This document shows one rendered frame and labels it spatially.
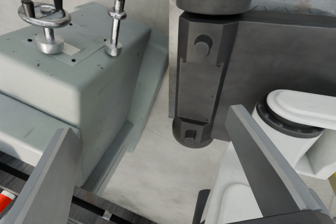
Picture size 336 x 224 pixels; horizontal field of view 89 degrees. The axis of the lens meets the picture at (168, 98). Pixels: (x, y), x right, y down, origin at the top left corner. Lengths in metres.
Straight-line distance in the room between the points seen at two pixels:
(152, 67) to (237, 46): 0.63
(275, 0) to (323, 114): 0.36
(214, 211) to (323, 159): 0.37
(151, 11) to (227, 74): 0.73
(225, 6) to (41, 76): 0.51
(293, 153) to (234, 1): 0.34
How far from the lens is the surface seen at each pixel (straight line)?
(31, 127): 0.68
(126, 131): 1.39
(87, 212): 0.69
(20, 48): 0.68
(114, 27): 0.61
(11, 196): 0.79
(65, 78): 0.56
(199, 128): 0.65
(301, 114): 0.46
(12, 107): 0.74
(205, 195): 2.42
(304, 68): 0.57
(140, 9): 1.17
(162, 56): 0.98
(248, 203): 0.28
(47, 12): 0.59
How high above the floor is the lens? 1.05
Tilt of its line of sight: 49 degrees down
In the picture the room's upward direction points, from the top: 155 degrees counter-clockwise
